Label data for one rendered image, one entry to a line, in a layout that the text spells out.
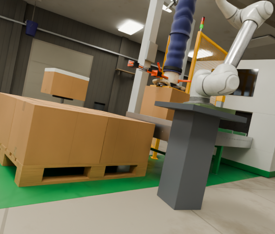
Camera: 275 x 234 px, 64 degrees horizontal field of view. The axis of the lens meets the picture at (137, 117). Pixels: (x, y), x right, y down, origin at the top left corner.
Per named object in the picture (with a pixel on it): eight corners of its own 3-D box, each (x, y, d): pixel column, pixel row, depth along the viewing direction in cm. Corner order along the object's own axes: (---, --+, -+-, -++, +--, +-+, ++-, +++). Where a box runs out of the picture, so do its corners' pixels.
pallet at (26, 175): (92, 150, 298) (94, 139, 298) (145, 176, 227) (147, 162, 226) (-13, 147, 214) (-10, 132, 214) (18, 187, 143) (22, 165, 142)
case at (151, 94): (169, 124, 303) (175, 95, 302) (194, 130, 275) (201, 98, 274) (138, 119, 261) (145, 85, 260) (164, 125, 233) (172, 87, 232)
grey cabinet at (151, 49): (152, 62, 368) (155, 45, 368) (154, 62, 364) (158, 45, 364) (144, 59, 354) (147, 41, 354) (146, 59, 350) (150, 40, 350)
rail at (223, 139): (247, 147, 386) (249, 137, 385) (250, 148, 382) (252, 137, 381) (166, 140, 224) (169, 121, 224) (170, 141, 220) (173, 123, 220)
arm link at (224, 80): (213, 100, 164) (237, 100, 144) (198, 88, 158) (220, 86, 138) (255, 17, 175) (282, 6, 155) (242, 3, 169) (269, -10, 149)
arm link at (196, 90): (201, 100, 183) (205, 73, 182) (217, 100, 166) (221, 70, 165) (185, 96, 176) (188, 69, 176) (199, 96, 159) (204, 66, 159)
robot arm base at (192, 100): (220, 108, 168) (221, 100, 168) (196, 104, 160) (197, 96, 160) (204, 107, 185) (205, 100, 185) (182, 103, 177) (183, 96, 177)
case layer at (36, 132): (94, 139, 297) (100, 110, 296) (147, 162, 226) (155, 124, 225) (-10, 133, 214) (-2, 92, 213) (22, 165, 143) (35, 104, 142)
